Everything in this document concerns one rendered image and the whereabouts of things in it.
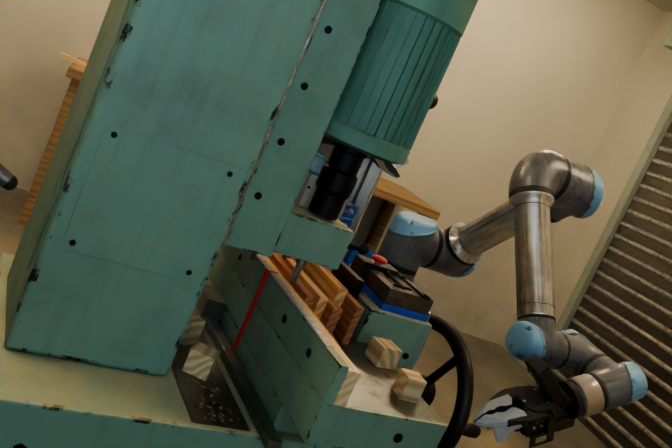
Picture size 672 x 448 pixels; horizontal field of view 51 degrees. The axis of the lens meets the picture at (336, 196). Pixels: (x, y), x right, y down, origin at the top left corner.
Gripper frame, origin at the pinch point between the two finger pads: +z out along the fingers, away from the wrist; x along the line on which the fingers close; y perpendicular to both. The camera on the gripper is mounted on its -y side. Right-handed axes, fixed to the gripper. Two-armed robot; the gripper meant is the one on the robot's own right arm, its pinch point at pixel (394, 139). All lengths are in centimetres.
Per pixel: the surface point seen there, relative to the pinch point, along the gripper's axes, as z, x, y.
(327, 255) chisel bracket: 15.6, 12.5, -20.6
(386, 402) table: 37, 26, -21
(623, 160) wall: -241, 113, 300
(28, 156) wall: -323, 71, -73
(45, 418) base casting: 34, 16, -64
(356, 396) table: 37, 24, -26
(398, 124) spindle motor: 20.7, -8.4, -10.0
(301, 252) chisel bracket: 15.7, 11.1, -24.9
